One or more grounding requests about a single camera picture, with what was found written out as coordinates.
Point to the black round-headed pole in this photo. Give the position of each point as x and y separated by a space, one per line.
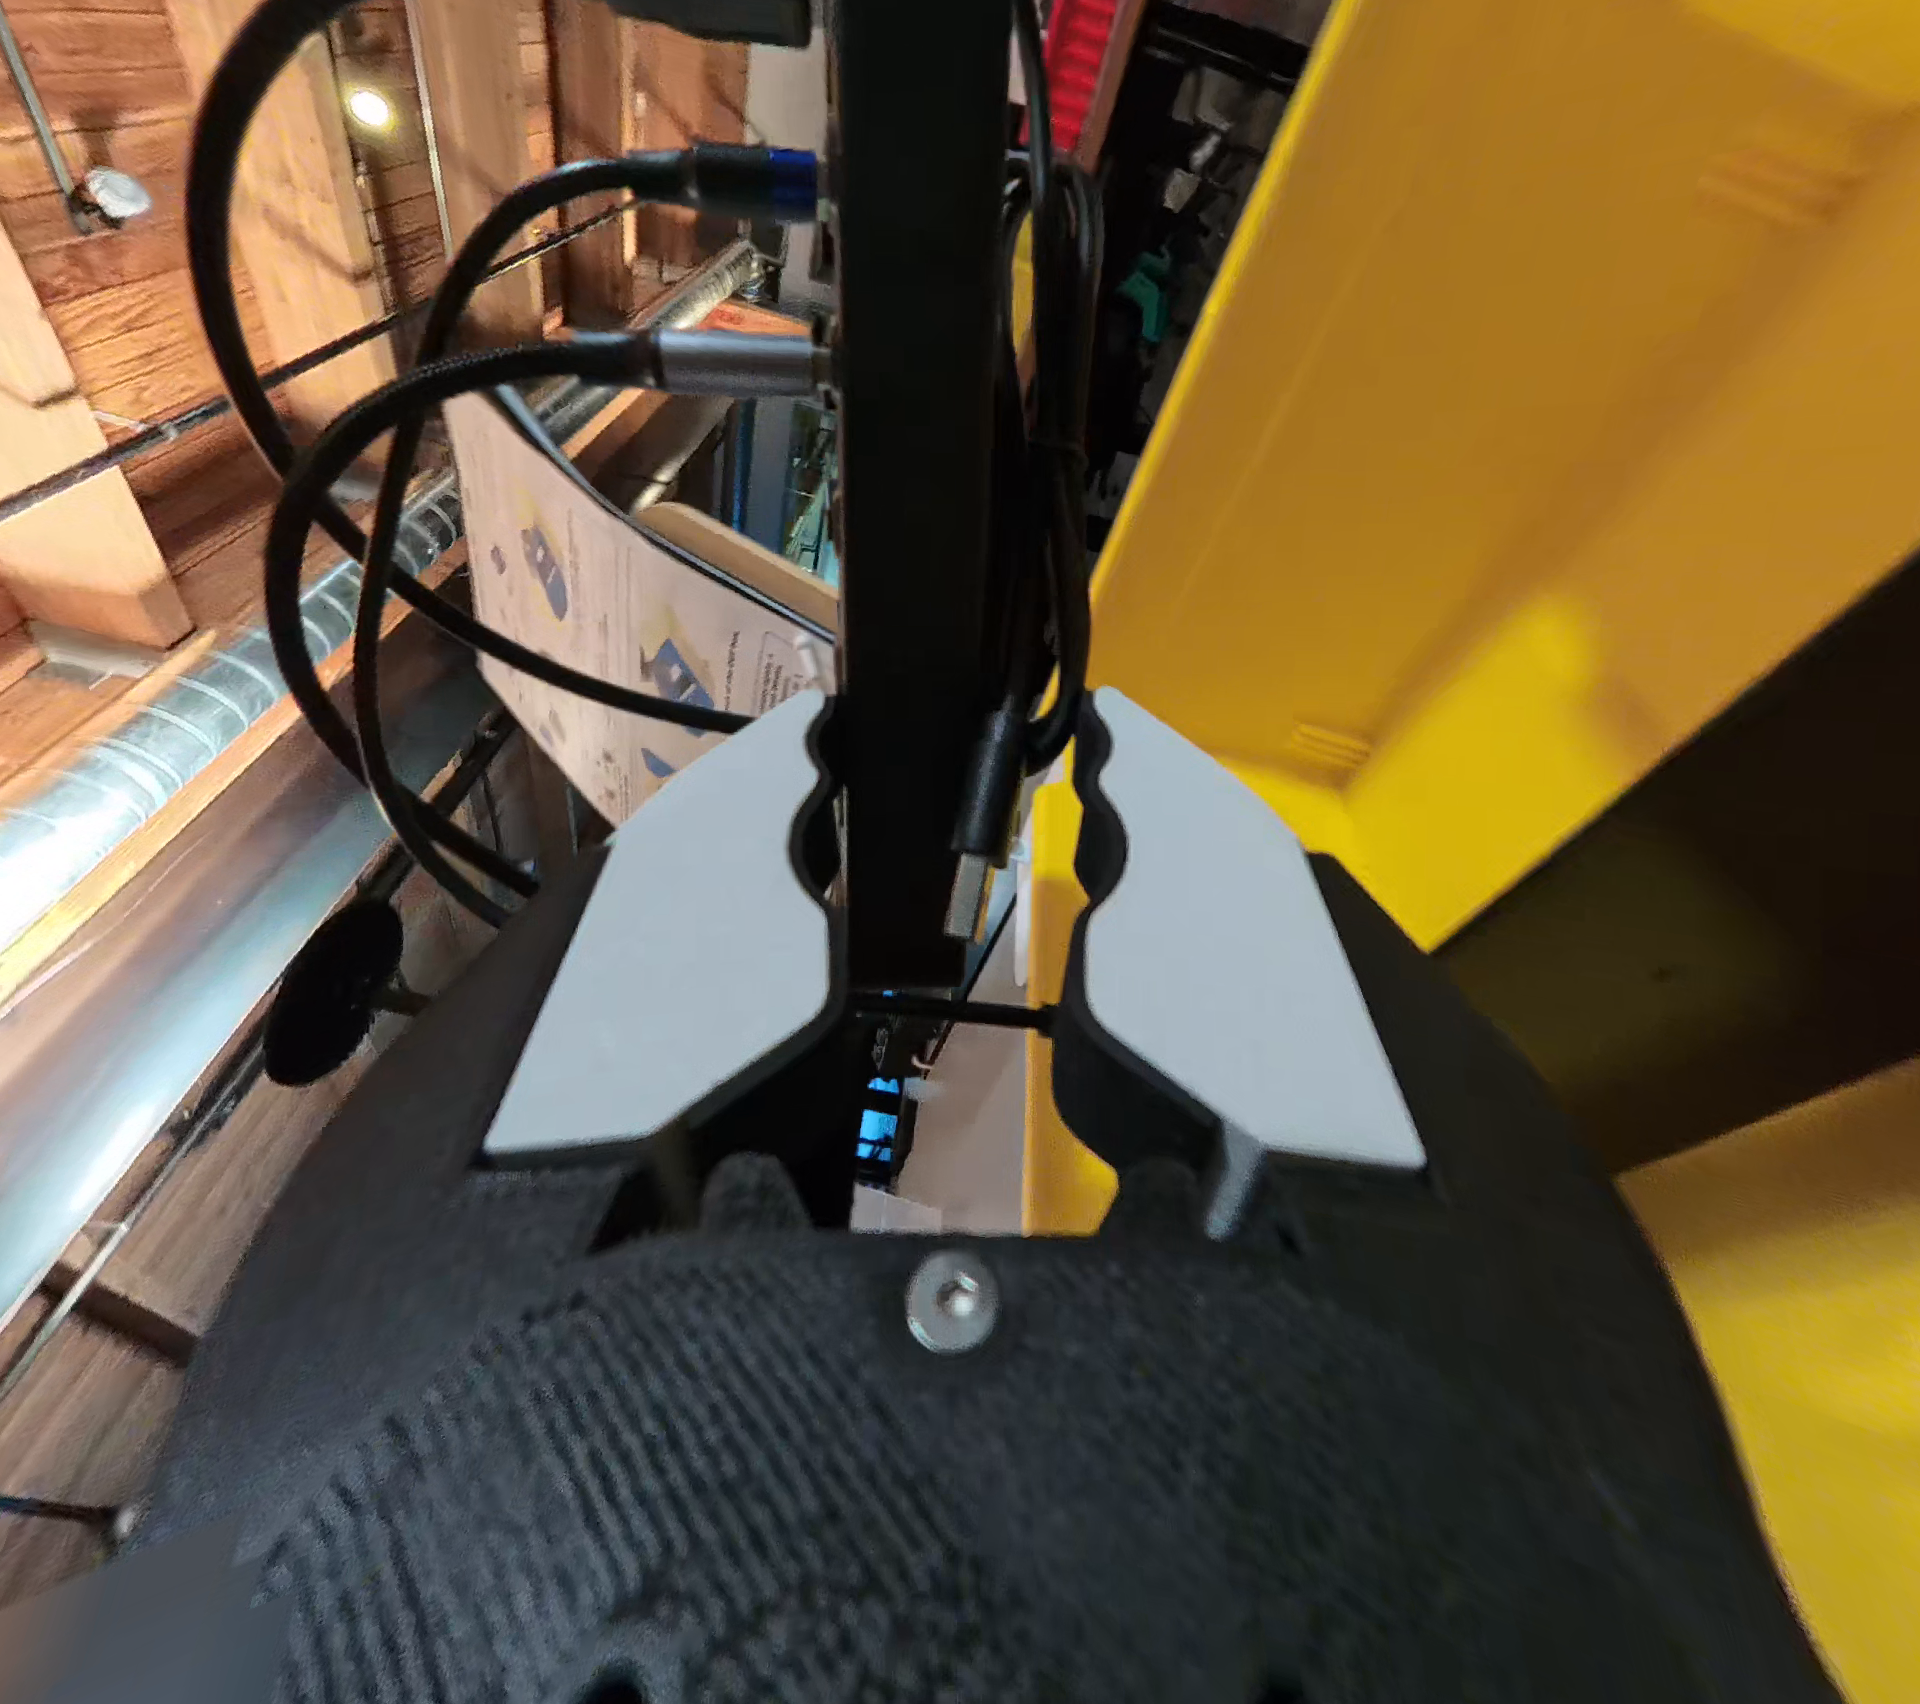
330 993

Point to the ceiling spot lamp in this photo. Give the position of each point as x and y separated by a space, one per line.
371 110

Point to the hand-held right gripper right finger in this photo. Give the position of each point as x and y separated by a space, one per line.
1244 984

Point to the smooth silver air duct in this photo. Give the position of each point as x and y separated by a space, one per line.
150 1015

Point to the black usb hub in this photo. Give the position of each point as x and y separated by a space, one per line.
914 235

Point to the yellow plastic bin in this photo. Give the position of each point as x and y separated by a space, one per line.
1501 309

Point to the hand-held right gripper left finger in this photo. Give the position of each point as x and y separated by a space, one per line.
674 954

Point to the corrugated silver duct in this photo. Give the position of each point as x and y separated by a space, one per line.
150 744

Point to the wooden document stand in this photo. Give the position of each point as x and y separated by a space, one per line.
600 624

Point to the red plastic bin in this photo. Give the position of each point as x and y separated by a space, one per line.
1088 39

